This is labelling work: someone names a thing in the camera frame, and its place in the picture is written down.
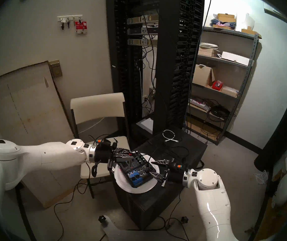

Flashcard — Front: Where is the white lattice bracket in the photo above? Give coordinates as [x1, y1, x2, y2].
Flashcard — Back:
[255, 170, 269, 184]

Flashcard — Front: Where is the white oval device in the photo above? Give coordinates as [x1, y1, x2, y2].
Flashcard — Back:
[275, 172, 287, 206]

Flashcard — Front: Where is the white and pink package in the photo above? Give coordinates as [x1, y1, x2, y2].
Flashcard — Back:
[189, 97, 211, 111]

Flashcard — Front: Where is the dark grey rack unit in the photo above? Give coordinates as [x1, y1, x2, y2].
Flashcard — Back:
[128, 27, 158, 35]

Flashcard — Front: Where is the white cable coil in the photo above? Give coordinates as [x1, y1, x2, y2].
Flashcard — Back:
[199, 42, 219, 50]

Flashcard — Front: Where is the thin white coiled cable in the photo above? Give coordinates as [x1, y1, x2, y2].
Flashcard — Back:
[162, 130, 179, 143]

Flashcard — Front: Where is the thick black hose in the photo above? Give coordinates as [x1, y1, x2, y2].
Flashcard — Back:
[15, 183, 36, 241]

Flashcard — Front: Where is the black and blue audio mixer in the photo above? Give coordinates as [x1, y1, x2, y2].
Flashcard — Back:
[118, 153, 159, 188]

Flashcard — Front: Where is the black cable bundle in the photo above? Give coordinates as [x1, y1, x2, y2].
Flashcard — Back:
[204, 99, 236, 122]

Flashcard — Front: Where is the beige folding chair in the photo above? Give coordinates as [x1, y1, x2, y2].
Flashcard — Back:
[70, 92, 131, 199]

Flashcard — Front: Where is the small open cardboard box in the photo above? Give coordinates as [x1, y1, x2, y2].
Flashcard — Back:
[241, 27, 262, 39]

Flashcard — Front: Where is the grey flat box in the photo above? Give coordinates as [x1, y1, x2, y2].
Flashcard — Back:
[136, 117, 154, 132]

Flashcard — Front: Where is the white key hook rack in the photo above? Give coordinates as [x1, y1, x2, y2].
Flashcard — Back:
[57, 15, 83, 22]

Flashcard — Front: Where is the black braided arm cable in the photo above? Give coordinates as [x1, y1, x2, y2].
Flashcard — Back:
[87, 135, 119, 178]

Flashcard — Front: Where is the white round plate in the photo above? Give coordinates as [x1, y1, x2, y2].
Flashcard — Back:
[114, 155, 160, 194]

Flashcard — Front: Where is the pink and blue bag stack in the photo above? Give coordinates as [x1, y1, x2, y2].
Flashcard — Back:
[210, 18, 236, 30]

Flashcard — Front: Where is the flat tan box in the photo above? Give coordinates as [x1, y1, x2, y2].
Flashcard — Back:
[221, 86, 239, 97]

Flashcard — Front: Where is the white paper bag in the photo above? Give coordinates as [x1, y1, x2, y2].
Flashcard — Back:
[235, 12, 255, 30]

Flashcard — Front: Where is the flat brown cardboard sheet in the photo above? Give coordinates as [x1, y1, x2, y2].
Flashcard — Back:
[190, 116, 224, 140]

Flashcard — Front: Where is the beige rack unit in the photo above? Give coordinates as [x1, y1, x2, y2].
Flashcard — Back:
[128, 38, 158, 47]
[127, 15, 159, 25]

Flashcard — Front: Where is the grey metal shelf unit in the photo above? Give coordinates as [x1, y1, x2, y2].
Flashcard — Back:
[186, 27, 262, 145]

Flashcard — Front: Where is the beige wall control plate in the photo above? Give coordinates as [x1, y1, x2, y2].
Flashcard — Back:
[49, 60, 63, 78]

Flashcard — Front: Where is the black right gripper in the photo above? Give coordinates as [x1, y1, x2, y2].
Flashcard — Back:
[151, 159, 187, 187]

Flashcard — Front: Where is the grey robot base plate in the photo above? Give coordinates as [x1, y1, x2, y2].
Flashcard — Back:
[101, 215, 170, 241]

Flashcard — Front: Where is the closed cardboard box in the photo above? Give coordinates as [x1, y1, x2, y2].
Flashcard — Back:
[217, 13, 236, 23]

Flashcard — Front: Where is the small beige box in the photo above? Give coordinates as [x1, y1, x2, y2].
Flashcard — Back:
[198, 48, 220, 57]

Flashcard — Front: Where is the large pale wooden board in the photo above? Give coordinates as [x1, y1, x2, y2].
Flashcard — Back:
[0, 61, 80, 208]

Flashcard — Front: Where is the black floor cable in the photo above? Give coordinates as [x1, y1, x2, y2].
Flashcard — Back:
[54, 179, 94, 241]

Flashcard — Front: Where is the large black foam panel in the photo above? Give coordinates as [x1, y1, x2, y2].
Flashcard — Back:
[254, 80, 287, 172]

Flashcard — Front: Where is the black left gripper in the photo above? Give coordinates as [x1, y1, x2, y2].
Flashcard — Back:
[95, 139, 134, 170]

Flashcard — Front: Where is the black server rack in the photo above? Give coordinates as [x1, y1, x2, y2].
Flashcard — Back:
[154, 0, 205, 135]

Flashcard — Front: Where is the black rack cable manager column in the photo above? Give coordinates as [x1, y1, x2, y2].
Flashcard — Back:
[106, 0, 146, 143]

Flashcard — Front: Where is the white flat box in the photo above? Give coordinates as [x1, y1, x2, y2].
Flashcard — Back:
[221, 51, 250, 66]

